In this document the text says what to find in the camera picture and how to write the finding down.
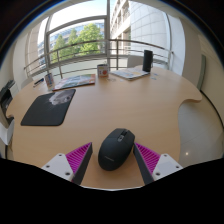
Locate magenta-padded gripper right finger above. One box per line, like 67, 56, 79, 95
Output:
132, 142, 184, 186

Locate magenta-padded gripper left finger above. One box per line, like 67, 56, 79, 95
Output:
41, 142, 94, 186

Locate black computer mouse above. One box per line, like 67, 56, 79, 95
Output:
97, 128, 136, 172

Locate black printed mouse pad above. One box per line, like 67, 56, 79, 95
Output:
20, 88, 77, 127

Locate white chair with wooden legs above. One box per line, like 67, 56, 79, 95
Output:
0, 119, 16, 147

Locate red magazine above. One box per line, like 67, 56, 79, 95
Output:
52, 73, 97, 92

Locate black printer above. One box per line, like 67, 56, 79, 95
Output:
0, 79, 16, 126

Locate blue black small box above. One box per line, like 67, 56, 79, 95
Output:
32, 77, 45, 88

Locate white blue booklet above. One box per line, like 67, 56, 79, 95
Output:
109, 67, 150, 81

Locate black cylinder speaker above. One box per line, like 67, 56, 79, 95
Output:
142, 49, 154, 73

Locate metal balcony railing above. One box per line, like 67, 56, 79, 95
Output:
23, 38, 174, 79

